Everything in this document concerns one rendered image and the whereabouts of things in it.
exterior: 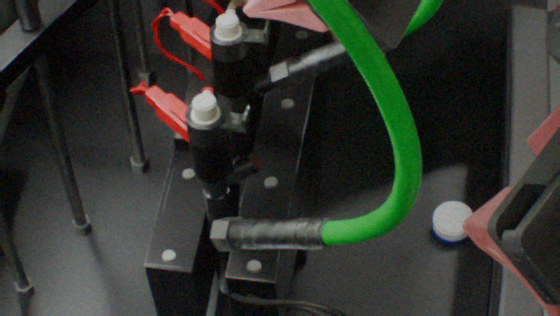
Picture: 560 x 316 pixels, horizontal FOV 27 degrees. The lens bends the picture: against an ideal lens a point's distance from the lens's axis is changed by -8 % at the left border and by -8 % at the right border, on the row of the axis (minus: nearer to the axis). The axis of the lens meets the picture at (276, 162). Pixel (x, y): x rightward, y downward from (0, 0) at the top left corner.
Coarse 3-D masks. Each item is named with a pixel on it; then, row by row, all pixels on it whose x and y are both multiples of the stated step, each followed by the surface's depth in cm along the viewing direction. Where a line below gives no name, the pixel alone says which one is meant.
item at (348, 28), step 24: (312, 0) 55; (336, 0) 55; (336, 24) 55; (360, 24) 56; (360, 48) 56; (360, 72) 57; (384, 72) 57; (384, 96) 57; (384, 120) 59; (408, 120) 58; (408, 144) 59; (408, 168) 60; (408, 192) 62; (384, 216) 64; (336, 240) 68; (360, 240) 67
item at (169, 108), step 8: (152, 88) 88; (152, 96) 88; (160, 96) 88; (168, 96) 88; (176, 96) 88; (152, 104) 88; (160, 104) 87; (168, 104) 87; (176, 104) 87; (184, 104) 87; (160, 112) 87; (168, 112) 87; (176, 112) 86; (184, 112) 86; (168, 120) 87; (176, 120) 86; (184, 120) 86; (176, 128) 87; (184, 128) 86; (184, 136) 86
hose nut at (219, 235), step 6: (240, 216) 76; (216, 222) 76; (222, 222) 75; (228, 222) 75; (216, 228) 76; (222, 228) 75; (228, 228) 75; (216, 234) 75; (222, 234) 75; (216, 240) 76; (222, 240) 75; (228, 240) 75; (216, 246) 76; (222, 246) 76; (228, 246) 75
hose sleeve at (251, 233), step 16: (240, 224) 74; (256, 224) 73; (272, 224) 72; (288, 224) 71; (304, 224) 70; (320, 224) 69; (240, 240) 74; (256, 240) 73; (272, 240) 72; (288, 240) 71; (304, 240) 70; (320, 240) 69
